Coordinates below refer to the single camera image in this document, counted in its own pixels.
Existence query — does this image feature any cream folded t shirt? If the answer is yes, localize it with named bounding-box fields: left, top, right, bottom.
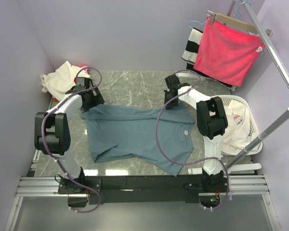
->
left=40, top=61, right=81, bottom=101

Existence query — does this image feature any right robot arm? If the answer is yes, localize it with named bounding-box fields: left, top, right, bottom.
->
left=164, top=74, right=228, bottom=192

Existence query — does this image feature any white t shirt in basket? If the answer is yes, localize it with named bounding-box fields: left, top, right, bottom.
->
left=222, top=100, right=250, bottom=155

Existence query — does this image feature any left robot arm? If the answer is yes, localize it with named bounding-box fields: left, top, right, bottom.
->
left=34, top=77, right=105, bottom=193

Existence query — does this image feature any blue t shirt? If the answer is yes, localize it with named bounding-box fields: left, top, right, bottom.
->
left=80, top=103, right=195, bottom=176

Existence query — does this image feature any pink folded t shirt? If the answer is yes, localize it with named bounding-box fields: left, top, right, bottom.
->
left=80, top=65, right=89, bottom=73

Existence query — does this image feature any wooden clip hanger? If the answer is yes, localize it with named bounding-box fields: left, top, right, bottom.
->
left=207, top=11, right=259, bottom=35

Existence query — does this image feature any aluminium rail frame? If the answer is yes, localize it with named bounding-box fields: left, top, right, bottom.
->
left=3, top=96, right=282, bottom=231

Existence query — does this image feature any metal clothes rack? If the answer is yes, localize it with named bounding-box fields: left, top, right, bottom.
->
left=225, top=0, right=289, bottom=171

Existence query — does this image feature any white laundry basket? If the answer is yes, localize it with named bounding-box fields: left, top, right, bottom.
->
left=219, top=95, right=259, bottom=156

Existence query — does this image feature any black white striped cloth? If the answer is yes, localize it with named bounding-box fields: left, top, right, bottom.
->
left=181, top=27, right=238, bottom=91

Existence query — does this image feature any black base beam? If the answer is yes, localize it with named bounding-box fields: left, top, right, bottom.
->
left=58, top=175, right=228, bottom=205

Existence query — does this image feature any blue wire hanger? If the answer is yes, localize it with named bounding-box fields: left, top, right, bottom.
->
left=188, top=20, right=206, bottom=29

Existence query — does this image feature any red towel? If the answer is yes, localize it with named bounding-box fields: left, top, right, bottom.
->
left=194, top=20, right=265, bottom=87

